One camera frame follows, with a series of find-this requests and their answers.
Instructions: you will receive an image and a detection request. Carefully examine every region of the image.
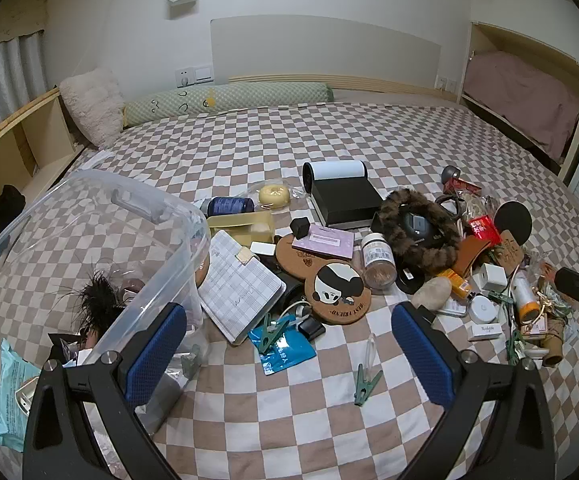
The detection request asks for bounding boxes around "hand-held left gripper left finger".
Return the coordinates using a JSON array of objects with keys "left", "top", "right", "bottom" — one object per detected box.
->
[{"left": 22, "top": 302, "right": 188, "bottom": 480}]

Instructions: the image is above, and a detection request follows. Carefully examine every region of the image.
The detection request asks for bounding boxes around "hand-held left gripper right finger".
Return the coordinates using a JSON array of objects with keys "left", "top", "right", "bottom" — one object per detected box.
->
[{"left": 391, "top": 302, "right": 555, "bottom": 480}]

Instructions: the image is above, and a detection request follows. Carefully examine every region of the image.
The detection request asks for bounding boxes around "beige stone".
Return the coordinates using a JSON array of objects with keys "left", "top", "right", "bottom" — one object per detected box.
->
[{"left": 411, "top": 276, "right": 453, "bottom": 313}]

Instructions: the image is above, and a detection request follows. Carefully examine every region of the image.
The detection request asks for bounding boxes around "white rectangular box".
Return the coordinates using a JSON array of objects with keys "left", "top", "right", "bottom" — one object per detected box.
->
[{"left": 468, "top": 321, "right": 504, "bottom": 343}]

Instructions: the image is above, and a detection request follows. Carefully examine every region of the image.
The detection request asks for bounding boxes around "white round device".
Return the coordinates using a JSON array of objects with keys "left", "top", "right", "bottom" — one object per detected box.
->
[{"left": 467, "top": 294, "right": 497, "bottom": 323}]

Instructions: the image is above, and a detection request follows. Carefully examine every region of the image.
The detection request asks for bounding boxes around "clear plastic storage bin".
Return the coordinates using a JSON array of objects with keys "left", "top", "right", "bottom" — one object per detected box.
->
[{"left": 0, "top": 169, "right": 212, "bottom": 466}]

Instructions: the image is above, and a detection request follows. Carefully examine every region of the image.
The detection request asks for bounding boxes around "clear plastic tube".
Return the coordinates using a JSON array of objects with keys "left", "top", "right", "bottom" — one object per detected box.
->
[{"left": 362, "top": 337, "right": 377, "bottom": 376}]

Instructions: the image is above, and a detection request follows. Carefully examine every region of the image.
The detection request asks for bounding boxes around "white orange bottle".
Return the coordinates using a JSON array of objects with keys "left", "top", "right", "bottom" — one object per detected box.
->
[{"left": 511, "top": 270, "right": 541, "bottom": 323}]

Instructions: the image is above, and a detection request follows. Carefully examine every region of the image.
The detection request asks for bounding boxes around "brown cardboard tube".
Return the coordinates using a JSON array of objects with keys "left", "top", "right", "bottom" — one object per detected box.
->
[{"left": 541, "top": 327, "right": 566, "bottom": 367}]

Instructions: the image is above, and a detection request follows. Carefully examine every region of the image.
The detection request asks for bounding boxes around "orange tube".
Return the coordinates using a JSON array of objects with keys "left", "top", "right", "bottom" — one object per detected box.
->
[{"left": 437, "top": 267, "right": 473, "bottom": 301}]

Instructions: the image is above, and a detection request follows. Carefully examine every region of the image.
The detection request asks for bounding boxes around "black feathery hair piece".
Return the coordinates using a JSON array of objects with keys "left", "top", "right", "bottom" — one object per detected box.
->
[{"left": 56, "top": 260, "right": 140, "bottom": 341}]

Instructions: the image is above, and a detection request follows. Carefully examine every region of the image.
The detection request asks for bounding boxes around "brown paper tag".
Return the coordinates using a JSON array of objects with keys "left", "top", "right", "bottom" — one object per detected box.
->
[{"left": 489, "top": 230, "right": 525, "bottom": 276}]

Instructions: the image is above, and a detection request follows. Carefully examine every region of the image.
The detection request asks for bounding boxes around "white cube charger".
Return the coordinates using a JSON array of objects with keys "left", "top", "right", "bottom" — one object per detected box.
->
[{"left": 478, "top": 262, "right": 507, "bottom": 291}]

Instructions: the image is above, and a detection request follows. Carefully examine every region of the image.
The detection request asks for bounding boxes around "black round disc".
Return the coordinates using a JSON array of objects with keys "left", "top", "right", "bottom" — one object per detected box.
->
[{"left": 493, "top": 201, "right": 533, "bottom": 246}]

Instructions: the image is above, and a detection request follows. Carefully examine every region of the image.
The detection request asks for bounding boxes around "panda print coaster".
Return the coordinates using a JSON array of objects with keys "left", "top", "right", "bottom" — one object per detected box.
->
[{"left": 304, "top": 259, "right": 373, "bottom": 322}]

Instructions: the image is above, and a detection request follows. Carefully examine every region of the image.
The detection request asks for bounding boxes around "jar with white lid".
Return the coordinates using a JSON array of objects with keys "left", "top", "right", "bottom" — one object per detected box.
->
[{"left": 360, "top": 232, "right": 399, "bottom": 291}]

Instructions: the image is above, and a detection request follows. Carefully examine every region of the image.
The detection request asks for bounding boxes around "checked notebook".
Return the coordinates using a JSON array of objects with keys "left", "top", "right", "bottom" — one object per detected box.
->
[{"left": 198, "top": 230, "right": 287, "bottom": 346}]

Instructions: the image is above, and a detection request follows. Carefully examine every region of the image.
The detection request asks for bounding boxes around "brown leather piece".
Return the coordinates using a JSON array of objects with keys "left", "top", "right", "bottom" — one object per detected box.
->
[{"left": 457, "top": 235, "right": 493, "bottom": 278}]

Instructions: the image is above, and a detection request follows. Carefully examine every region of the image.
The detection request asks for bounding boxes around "teal packet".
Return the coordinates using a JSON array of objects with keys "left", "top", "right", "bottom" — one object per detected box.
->
[{"left": 248, "top": 327, "right": 317, "bottom": 376}]

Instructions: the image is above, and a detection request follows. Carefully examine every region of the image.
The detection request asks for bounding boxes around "pink card packet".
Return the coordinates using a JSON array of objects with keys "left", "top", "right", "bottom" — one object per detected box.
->
[{"left": 292, "top": 225, "right": 356, "bottom": 261}]

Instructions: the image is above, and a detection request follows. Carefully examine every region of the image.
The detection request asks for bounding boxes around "leopard fur scrunchie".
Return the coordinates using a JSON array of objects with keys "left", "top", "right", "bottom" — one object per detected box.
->
[{"left": 378, "top": 189, "right": 461, "bottom": 277}]

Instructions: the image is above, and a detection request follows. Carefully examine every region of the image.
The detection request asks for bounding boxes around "light blue wipes packet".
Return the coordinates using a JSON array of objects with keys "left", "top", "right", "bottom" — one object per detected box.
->
[{"left": 0, "top": 337, "right": 42, "bottom": 451}]

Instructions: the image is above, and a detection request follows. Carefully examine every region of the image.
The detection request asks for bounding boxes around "olive yellow box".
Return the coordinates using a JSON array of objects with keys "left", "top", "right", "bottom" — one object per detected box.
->
[{"left": 206, "top": 211, "right": 276, "bottom": 248}]

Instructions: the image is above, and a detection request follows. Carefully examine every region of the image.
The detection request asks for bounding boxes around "dark red packet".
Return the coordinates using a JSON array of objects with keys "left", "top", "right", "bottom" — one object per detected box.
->
[{"left": 444, "top": 177, "right": 483, "bottom": 196}]

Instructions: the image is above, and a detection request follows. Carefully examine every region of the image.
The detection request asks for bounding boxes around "brown cork coaster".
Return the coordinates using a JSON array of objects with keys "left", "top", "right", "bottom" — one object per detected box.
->
[{"left": 275, "top": 234, "right": 355, "bottom": 281}]

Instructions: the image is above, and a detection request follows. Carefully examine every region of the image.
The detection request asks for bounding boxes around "dark blue bottle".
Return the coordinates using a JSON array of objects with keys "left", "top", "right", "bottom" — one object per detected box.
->
[{"left": 204, "top": 196, "right": 256, "bottom": 217}]

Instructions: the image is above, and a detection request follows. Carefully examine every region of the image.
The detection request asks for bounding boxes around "black box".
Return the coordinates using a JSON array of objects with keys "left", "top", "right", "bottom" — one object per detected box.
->
[{"left": 309, "top": 177, "right": 383, "bottom": 231}]

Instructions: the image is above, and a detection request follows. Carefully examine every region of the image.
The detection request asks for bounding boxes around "pink blanket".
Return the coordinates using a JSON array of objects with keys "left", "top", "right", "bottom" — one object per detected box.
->
[{"left": 462, "top": 50, "right": 579, "bottom": 158}]

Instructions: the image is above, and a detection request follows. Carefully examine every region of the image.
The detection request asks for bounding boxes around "yellow donut in bag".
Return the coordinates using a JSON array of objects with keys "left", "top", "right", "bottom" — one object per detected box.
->
[{"left": 258, "top": 185, "right": 293, "bottom": 209}]

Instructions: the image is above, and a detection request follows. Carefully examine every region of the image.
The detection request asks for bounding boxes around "white paper sheet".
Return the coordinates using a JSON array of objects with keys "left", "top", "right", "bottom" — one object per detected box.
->
[{"left": 76, "top": 150, "right": 115, "bottom": 172}]

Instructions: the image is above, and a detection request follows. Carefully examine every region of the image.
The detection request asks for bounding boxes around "checkered bed sheet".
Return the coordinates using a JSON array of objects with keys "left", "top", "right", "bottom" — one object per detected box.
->
[{"left": 0, "top": 102, "right": 579, "bottom": 480}]

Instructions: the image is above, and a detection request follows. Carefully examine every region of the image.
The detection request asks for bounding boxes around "wooden bedside shelf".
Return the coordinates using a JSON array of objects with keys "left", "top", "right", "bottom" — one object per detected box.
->
[{"left": 0, "top": 87, "right": 90, "bottom": 306}]

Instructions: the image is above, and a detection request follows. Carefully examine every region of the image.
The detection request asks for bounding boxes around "fluffy white pillow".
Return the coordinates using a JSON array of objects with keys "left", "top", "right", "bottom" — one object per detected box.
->
[{"left": 59, "top": 67, "right": 127, "bottom": 147}]

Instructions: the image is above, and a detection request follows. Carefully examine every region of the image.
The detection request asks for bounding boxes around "green bolster pillow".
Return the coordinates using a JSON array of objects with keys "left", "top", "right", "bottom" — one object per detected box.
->
[{"left": 123, "top": 84, "right": 335, "bottom": 126}]

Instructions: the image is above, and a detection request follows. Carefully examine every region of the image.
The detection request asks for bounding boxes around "grey curtain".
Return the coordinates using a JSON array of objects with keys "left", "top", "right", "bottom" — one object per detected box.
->
[{"left": 0, "top": 30, "right": 50, "bottom": 148}]

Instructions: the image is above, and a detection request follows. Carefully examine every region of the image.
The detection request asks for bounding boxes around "beige headboard panel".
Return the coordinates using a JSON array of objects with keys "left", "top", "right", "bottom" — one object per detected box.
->
[{"left": 210, "top": 15, "right": 443, "bottom": 92}]

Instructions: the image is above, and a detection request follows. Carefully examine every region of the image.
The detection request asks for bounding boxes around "beige curtain valance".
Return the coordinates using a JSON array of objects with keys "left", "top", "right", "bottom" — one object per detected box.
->
[{"left": 0, "top": 0, "right": 50, "bottom": 56}]

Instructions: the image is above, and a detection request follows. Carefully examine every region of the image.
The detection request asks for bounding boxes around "wooden alcove frame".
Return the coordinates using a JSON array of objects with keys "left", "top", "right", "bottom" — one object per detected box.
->
[{"left": 457, "top": 22, "right": 579, "bottom": 186}]

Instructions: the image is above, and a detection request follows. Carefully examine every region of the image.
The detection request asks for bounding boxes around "black camera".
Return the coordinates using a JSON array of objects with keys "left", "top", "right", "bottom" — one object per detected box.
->
[{"left": 402, "top": 212, "right": 445, "bottom": 251}]

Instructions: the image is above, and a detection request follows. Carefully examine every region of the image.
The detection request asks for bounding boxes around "white cable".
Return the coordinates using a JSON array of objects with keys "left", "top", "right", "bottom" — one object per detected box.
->
[{"left": 274, "top": 300, "right": 315, "bottom": 331}]

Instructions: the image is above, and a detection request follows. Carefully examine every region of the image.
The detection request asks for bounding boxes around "white wall switch panel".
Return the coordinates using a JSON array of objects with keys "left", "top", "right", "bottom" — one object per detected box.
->
[{"left": 175, "top": 65, "right": 214, "bottom": 87}]

